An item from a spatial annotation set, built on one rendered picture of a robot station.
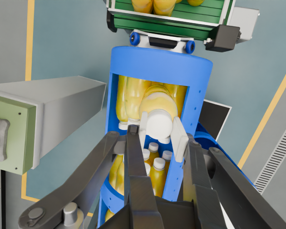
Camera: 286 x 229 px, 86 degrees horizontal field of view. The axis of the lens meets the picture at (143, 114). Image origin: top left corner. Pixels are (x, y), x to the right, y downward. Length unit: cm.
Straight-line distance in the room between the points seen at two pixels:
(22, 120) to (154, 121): 60
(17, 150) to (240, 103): 178
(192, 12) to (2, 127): 83
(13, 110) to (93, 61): 107
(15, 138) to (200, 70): 71
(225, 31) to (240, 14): 20
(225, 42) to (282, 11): 137
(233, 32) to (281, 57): 136
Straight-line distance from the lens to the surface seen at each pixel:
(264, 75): 189
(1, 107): 78
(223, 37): 62
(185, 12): 71
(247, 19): 82
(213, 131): 165
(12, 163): 85
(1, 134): 79
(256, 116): 195
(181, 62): 34
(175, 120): 21
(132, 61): 35
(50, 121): 88
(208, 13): 73
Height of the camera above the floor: 157
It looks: 73 degrees down
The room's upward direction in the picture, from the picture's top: 168 degrees counter-clockwise
